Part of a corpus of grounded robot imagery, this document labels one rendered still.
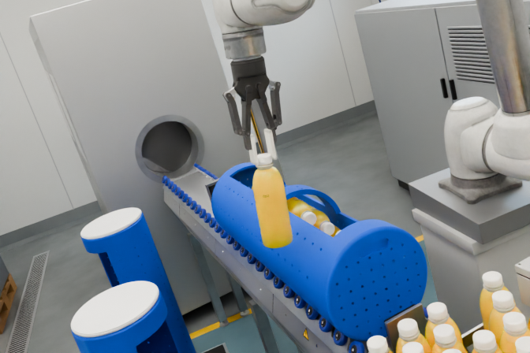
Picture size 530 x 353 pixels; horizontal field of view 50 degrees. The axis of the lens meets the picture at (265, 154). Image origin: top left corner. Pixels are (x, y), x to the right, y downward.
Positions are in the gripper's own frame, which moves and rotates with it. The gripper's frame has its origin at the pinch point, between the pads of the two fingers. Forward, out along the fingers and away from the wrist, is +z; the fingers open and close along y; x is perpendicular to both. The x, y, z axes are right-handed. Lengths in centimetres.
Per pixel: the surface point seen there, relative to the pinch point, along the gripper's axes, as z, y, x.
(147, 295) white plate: 49, 26, -49
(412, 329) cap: 34.9, -11.7, 33.4
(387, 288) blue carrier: 38.2, -20.8, 12.6
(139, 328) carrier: 53, 32, -38
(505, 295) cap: 32, -31, 39
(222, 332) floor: 150, -26, -175
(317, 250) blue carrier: 27.4, -8.4, 3.6
